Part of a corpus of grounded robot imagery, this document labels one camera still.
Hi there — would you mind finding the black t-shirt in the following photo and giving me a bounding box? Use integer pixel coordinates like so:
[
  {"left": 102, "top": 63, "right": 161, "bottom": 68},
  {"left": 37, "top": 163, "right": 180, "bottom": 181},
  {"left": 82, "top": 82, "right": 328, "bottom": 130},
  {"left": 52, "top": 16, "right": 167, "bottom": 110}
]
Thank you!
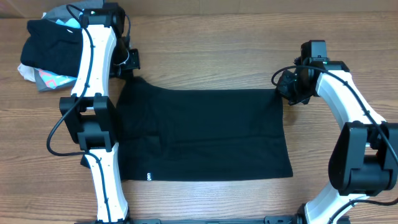
[{"left": 116, "top": 77, "right": 293, "bottom": 181}]

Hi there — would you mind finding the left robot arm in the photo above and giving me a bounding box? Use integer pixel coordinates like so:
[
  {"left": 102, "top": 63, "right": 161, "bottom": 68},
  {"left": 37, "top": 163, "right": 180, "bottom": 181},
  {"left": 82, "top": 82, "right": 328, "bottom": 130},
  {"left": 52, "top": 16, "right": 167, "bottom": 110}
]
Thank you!
[{"left": 59, "top": 2, "right": 140, "bottom": 223}]

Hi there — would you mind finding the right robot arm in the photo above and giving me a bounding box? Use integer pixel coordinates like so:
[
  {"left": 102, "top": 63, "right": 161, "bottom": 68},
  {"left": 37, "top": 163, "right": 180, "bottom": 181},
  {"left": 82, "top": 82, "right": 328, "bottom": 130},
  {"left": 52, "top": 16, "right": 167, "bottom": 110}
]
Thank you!
[{"left": 264, "top": 40, "right": 397, "bottom": 224}]

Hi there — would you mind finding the light blue garment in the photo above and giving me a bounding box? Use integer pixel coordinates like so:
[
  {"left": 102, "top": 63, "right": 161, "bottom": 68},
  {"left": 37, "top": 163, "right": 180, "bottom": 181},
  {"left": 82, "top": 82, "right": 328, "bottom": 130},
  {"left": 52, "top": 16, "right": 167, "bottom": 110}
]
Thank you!
[{"left": 55, "top": 18, "right": 81, "bottom": 29}]

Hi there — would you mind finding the folded black shirt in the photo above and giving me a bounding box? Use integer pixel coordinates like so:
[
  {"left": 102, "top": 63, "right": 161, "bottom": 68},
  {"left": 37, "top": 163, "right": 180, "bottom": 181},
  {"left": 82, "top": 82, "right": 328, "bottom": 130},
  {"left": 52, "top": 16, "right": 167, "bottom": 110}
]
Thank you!
[{"left": 21, "top": 19, "right": 83, "bottom": 77}]

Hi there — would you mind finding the blue garment with red print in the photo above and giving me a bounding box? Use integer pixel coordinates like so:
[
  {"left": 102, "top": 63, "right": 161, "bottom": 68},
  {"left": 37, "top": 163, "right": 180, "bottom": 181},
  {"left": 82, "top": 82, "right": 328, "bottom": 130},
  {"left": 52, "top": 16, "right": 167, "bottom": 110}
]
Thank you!
[{"left": 35, "top": 68, "right": 76, "bottom": 91}]

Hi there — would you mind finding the folded grey shirt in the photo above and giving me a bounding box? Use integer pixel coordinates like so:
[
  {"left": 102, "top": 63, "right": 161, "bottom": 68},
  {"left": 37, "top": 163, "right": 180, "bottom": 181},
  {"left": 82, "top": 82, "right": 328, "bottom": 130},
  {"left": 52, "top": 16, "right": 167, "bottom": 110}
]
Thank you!
[{"left": 42, "top": 0, "right": 104, "bottom": 22}]

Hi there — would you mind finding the white folded garment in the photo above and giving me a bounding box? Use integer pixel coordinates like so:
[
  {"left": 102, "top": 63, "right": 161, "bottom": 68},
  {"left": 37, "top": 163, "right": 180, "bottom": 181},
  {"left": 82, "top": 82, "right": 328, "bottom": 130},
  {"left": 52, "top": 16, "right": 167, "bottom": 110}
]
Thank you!
[{"left": 17, "top": 63, "right": 35, "bottom": 83}]

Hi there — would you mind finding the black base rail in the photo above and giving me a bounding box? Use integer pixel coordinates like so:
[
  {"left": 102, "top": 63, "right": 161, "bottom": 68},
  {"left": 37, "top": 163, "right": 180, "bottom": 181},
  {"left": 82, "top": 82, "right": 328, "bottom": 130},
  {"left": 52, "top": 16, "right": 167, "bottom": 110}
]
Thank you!
[{"left": 118, "top": 215, "right": 305, "bottom": 224}]

